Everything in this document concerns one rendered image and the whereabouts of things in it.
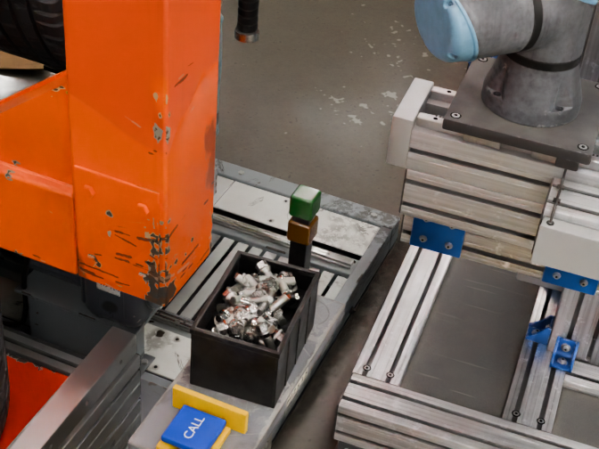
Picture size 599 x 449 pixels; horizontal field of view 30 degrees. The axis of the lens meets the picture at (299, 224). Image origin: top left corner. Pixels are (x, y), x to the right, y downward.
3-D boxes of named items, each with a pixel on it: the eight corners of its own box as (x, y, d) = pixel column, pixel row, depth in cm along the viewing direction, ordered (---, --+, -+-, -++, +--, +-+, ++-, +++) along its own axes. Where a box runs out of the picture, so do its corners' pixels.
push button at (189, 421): (184, 413, 164) (184, 403, 163) (226, 430, 162) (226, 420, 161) (160, 445, 159) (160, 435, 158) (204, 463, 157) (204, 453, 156)
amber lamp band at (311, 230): (295, 226, 183) (297, 208, 181) (317, 234, 182) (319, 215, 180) (285, 240, 180) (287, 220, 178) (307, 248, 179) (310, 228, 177)
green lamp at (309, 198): (298, 202, 180) (299, 182, 178) (320, 209, 179) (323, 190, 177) (287, 216, 177) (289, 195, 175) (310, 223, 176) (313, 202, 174)
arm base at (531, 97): (586, 89, 176) (601, 33, 170) (571, 136, 165) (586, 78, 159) (492, 67, 180) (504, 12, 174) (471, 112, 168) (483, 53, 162)
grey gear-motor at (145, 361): (16, 274, 242) (3, 140, 221) (188, 338, 231) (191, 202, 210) (-36, 325, 229) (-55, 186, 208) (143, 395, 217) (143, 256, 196)
